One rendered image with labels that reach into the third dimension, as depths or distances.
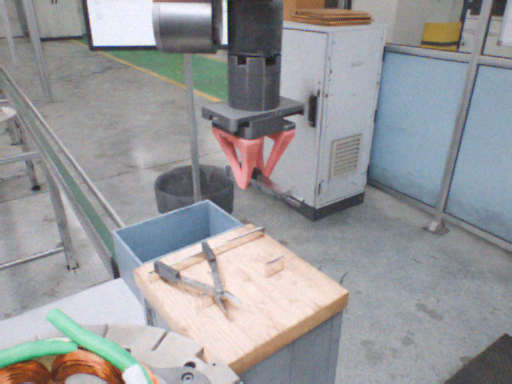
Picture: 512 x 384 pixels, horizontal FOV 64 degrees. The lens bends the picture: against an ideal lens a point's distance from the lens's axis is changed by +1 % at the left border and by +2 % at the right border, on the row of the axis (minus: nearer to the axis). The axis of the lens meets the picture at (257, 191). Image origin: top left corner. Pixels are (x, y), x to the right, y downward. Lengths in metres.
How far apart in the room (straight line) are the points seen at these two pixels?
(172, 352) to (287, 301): 0.15
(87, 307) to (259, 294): 0.55
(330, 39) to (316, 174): 0.80
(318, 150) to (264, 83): 2.12
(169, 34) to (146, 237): 0.35
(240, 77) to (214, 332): 0.27
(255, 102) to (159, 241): 0.34
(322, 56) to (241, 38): 1.97
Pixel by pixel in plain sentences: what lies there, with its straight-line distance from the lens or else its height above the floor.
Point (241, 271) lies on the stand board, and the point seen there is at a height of 1.07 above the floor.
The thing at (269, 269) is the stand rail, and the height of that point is 1.08.
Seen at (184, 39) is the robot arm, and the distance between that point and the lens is 0.43.
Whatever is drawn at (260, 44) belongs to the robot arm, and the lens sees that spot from 0.42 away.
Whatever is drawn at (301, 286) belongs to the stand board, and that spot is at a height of 1.06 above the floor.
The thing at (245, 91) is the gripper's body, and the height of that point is 1.30.
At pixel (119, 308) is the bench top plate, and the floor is 0.78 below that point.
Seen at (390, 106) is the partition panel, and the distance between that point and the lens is 2.87.
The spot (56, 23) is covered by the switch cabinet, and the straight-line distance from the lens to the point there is 13.80.
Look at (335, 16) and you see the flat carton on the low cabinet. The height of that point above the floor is 1.25.
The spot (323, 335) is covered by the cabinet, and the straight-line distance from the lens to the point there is 0.54.
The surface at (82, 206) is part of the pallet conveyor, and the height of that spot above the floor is 0.76.
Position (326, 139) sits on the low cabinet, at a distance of 2.53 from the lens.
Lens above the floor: 1.39
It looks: 26 degrees down
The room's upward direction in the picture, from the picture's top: straight up
